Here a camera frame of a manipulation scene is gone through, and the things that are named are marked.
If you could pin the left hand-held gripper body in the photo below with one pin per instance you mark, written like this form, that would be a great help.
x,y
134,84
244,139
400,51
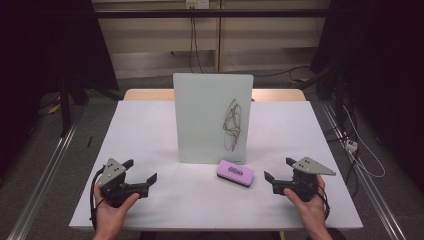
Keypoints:
x,y
111,173

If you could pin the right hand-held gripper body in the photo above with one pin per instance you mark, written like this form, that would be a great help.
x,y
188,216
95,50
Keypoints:
x,y
305,183

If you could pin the purple whiteboard eraser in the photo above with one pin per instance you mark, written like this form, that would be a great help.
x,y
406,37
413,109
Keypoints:
x,y
235,171

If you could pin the person's right hand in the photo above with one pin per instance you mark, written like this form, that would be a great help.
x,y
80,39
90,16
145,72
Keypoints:
x,y
311,213

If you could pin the person's left hand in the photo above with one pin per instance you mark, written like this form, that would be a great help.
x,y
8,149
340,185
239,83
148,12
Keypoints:
x,y
110,218

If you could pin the white table mat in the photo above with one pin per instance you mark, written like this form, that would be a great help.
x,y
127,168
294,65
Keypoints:
x,y
283,133

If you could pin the small black floor item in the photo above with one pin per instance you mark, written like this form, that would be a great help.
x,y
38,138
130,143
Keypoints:
x,y
89,141

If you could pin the white power strip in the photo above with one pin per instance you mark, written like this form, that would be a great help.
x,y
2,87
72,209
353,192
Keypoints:
x,y
351,145

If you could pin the light wooden table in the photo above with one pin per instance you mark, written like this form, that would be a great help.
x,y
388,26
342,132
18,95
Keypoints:
x,y
146,95

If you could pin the person's dark trousers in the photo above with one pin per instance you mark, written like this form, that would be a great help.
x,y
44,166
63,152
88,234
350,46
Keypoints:
x,y
200,236

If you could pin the black metal stand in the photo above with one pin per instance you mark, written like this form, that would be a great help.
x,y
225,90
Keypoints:
x,y
339,100
65,113

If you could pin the yellow floor tape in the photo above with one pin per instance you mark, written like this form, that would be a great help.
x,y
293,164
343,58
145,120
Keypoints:
x,y
54,109
300,80

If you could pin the frosted glass whiteboard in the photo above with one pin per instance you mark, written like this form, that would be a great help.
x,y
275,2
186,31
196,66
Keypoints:
x,y
200,116

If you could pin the black curtain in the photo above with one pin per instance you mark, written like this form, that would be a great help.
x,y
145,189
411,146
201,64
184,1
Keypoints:
x,y
33,50
393,66

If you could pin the black horizontal bar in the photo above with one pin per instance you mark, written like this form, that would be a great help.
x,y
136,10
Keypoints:
x,y
233,13

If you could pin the metal floor rail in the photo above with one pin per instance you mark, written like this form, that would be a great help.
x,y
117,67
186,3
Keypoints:
x,y
376,200
43,186

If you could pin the light wooden wall post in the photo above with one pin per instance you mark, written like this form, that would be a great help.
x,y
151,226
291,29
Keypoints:
x,y
219,33

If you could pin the white wall outlet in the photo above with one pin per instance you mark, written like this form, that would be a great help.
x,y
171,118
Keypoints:
x,y
201,4

